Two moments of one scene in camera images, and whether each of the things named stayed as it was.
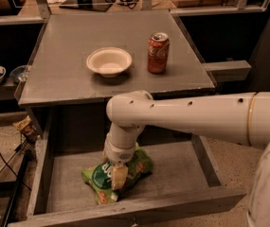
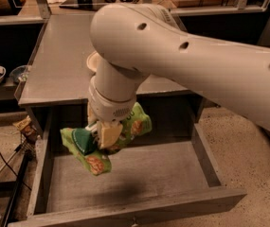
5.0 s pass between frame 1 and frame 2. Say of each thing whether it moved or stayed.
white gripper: moved
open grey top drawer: stayed
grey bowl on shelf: stayed
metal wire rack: stayed
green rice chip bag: moved
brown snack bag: stayed
